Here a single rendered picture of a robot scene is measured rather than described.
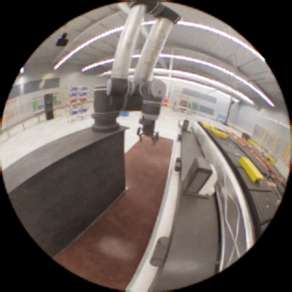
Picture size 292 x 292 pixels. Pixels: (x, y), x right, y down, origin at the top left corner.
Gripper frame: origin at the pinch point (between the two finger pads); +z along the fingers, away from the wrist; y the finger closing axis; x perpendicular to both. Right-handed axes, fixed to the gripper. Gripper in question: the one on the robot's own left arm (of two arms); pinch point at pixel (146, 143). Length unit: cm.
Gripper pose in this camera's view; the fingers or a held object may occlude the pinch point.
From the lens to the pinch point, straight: 61.1
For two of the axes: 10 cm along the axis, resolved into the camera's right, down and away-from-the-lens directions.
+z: -1.2, 8.7, 4.8
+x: -4.6, 3.7, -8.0
